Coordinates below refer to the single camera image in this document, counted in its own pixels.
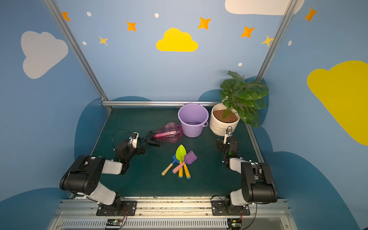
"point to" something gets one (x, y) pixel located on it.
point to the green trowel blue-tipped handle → (187, 173)
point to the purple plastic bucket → (193, 118)
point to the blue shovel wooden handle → (165, 172)
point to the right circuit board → (235, 224)
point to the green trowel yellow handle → (180, 153)
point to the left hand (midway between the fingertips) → (138, 138)
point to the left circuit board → (114, 222)
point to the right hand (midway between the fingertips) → (228, 138)
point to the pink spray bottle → (171, 132)
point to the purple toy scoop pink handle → (189, 158)
